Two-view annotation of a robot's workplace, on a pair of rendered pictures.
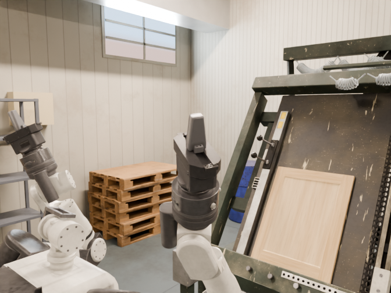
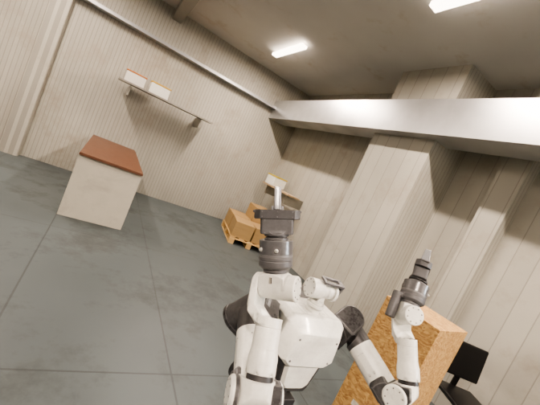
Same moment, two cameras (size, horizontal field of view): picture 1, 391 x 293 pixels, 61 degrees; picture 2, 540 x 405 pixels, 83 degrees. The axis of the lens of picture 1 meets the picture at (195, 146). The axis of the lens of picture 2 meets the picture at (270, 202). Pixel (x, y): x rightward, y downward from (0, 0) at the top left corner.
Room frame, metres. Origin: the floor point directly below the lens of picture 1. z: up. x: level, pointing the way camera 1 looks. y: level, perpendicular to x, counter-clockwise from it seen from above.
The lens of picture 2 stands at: (0.82, -0.77, 1.75)
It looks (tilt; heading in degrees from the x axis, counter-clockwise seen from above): 5 degrees down; 110
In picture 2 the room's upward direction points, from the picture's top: 24 degrees clockwise
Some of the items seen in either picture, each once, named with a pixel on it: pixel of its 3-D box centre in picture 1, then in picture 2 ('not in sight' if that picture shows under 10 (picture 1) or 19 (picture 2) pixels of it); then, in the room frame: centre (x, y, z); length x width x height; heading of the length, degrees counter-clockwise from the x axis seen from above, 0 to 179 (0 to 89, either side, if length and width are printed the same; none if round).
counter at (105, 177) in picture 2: not in sight; (104, 175); (-3.72, 3.32, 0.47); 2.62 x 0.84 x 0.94; 140
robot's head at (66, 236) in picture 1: (61, 237); (319, 292); (0.73, 0.30, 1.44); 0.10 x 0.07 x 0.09; 46
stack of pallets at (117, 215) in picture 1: (138, 197); not in sight; (4.67, 0.81, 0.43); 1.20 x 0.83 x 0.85; 138
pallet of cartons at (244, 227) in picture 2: not in sight; (248, 222); (-1.85, 5.89, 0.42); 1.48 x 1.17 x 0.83; 140
